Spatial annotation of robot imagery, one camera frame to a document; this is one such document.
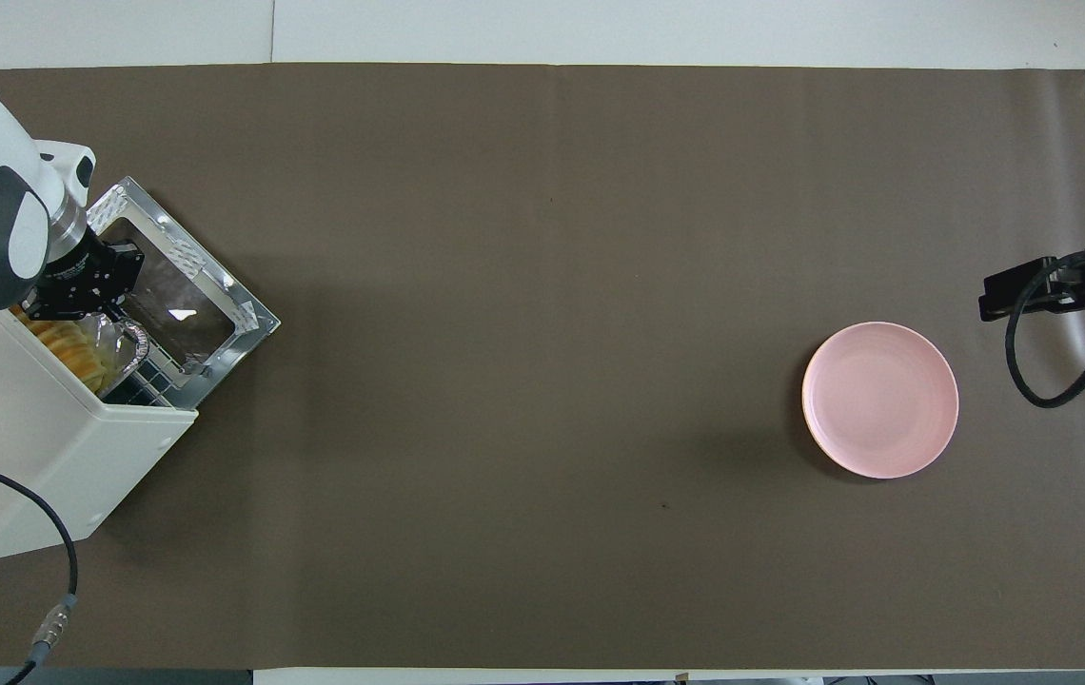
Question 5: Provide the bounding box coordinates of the pink round plate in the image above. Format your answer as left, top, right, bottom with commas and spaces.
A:
801, 322, 960, 480

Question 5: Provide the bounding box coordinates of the white toaster oven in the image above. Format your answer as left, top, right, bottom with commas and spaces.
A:
0, 304, 199, 565

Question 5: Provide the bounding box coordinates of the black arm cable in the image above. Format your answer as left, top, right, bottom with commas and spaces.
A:
0, 449, 79, 685
1006, 249, 1085, 410

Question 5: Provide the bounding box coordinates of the aluminium foil tray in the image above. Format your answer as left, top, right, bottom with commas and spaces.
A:
76, 314, 153, 396

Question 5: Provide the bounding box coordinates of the brown table mat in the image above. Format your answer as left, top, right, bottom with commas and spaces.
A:
0, 62, 1085, 672

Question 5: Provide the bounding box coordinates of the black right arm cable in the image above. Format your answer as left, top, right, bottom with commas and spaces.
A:
1006, 249, 1085, 410

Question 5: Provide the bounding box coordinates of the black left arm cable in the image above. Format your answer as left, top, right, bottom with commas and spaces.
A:
0, 449, 79, 685

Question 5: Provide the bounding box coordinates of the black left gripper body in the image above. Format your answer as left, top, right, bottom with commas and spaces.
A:
33, 233, 146, 307

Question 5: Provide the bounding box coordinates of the metal oven wire rack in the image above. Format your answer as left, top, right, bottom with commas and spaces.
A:
114, 344, 220, 408

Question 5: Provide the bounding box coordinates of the glass oven door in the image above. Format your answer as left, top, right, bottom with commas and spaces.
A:
76, 176, 282, 383

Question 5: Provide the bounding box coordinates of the sliced yellow bread loaf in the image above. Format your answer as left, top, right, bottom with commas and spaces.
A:
10, 304, 110, 396

